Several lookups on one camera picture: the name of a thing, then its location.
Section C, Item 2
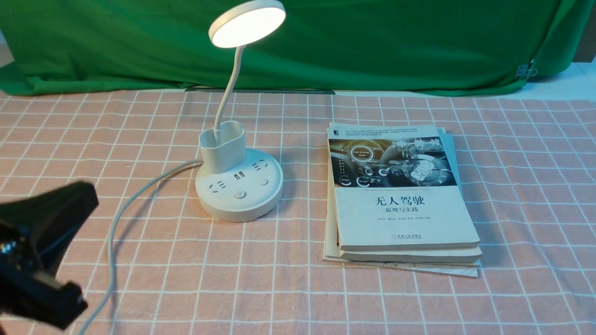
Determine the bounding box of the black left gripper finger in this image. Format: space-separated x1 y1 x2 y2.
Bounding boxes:
0 181 99 275

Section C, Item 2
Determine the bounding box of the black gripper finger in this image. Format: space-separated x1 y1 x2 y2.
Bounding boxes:
0 261 88 330

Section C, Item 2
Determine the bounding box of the white desk lamp with sockets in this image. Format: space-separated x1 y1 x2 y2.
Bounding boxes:
195 0 286 222

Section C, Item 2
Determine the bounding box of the pink checkered tablecloth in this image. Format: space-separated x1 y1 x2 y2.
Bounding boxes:
0 91 596 335

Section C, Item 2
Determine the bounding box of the top book with car cover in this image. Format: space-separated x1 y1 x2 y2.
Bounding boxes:
327 124 481 251

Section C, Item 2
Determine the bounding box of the bottom thin paper booklet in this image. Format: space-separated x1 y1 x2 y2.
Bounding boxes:
322 134 480 278

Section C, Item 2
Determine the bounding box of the green backdrop cloth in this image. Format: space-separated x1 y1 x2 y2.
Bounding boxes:
0 0 594 97

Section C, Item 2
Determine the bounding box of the metal binder clip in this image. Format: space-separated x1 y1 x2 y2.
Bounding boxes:
515 63 538 80

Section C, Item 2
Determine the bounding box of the white lamp power cable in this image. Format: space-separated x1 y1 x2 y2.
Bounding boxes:
77 160 204 335

